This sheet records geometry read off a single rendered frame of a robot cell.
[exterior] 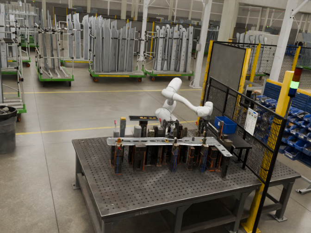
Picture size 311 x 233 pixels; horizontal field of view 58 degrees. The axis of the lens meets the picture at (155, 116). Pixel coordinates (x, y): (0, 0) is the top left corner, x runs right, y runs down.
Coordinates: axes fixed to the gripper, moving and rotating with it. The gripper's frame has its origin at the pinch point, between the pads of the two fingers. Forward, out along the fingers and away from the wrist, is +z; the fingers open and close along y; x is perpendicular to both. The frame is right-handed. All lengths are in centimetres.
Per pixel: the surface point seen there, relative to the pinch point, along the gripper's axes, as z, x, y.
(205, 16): -134, 255, -660
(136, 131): 2, -82, -12
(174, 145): 4.7, -43.2, 20.9
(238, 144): 5.4, 37.9, 19.6
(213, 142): 8.7, 12.0, 5.3
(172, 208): 52, -54, 69
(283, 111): -50, 60, 53
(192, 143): 8.8, -16.2, 7.2
